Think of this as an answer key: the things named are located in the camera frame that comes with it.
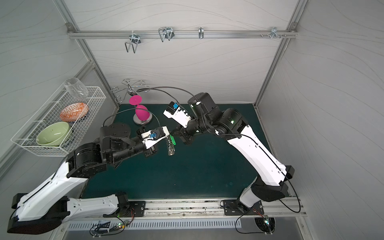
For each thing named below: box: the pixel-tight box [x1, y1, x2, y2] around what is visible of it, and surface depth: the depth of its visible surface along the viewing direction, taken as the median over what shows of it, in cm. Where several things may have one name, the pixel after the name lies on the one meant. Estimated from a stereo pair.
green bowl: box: [36, 121, 73, 147], surface depth 61 cm
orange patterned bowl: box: [60, 102, 89, 122], surface depth 72 cm
